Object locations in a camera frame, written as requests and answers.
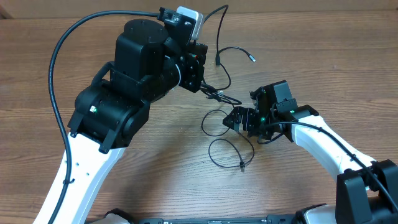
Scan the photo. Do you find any black thin cable silver tip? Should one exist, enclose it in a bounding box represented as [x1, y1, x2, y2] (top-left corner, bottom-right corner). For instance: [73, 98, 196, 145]
[201, 4, 257, 91]

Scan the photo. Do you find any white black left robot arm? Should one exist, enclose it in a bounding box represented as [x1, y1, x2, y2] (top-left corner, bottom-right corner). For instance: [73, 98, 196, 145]
[35, 16, 207, 223]

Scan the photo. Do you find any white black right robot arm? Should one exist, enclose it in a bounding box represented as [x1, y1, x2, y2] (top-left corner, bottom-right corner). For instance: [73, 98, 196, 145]
[223, 80, 397, 223]

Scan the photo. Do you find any brown cardboard backdrop panel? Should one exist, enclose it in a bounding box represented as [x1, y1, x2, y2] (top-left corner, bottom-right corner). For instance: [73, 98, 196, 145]
[1, 0, 397, 19]

